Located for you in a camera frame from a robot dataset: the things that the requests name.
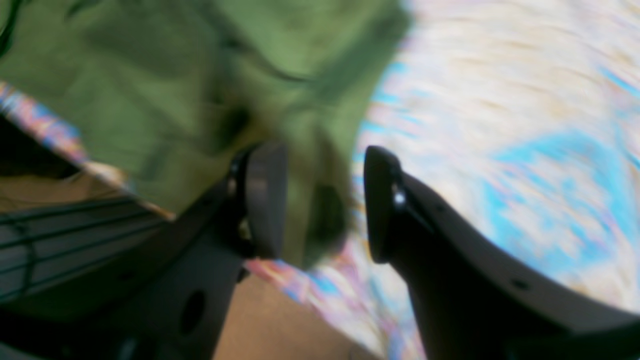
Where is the green t-shirt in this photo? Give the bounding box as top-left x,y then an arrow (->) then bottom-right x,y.
1,0 -> 410,270

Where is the grey aluminium frame rail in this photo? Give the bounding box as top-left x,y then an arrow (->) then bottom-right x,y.
0,197 -> 167,304

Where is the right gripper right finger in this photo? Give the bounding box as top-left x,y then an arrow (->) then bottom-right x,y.
363,146 -> 640,360

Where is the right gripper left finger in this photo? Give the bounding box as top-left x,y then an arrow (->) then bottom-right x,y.
1,142 -> 288,360

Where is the patterned tablecloth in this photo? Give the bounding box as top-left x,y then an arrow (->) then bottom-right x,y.
1,0 -> 639,360

